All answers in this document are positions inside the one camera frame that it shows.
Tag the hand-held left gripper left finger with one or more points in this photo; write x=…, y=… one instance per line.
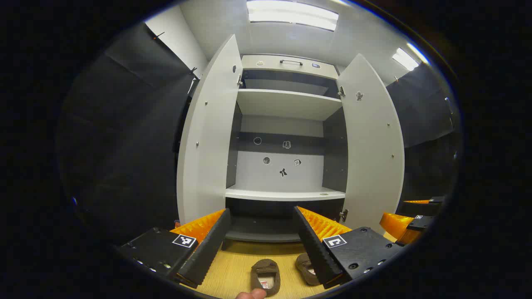
x=208, y=249

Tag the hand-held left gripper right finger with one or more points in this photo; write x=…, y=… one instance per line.
x=316, y=249

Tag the black backdrop cloth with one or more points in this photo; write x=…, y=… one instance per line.
x=124, y=145

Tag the white shoe cabinet door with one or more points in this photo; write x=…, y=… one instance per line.
x=372, y=145
x=205, y=145

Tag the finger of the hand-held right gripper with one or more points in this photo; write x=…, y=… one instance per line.
x=419, y=207
x=395, y=226

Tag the small ceiling light panel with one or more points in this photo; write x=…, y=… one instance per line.
x=405, y=58

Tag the large ceiling light panel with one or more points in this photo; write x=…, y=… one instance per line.
x=291, y=14

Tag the brown fuzzy shoe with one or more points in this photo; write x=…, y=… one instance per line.
x=266, y=270
x=305, y=265

